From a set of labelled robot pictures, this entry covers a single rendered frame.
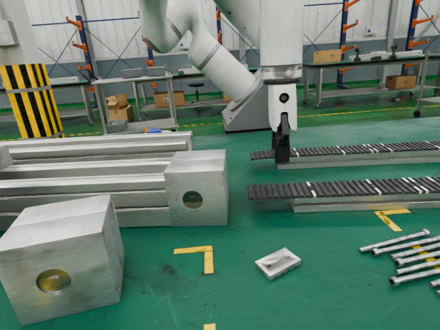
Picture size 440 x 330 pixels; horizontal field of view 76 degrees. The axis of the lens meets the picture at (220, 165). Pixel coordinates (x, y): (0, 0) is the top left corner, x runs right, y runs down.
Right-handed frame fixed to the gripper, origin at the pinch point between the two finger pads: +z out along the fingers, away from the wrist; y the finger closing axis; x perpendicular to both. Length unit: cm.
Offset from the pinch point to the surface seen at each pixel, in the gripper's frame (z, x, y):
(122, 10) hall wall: -147, 290, 731
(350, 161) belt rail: 2.7, -15.2, -2.1
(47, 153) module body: -4, 52, -5
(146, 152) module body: -2.2, 29.8, -3.9
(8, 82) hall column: -11, 249, 234
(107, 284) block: 1.1, 24.3, -38.9
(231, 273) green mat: 4.0, 11.1, -34.5
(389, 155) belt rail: 1.8, -23.5, -2.1
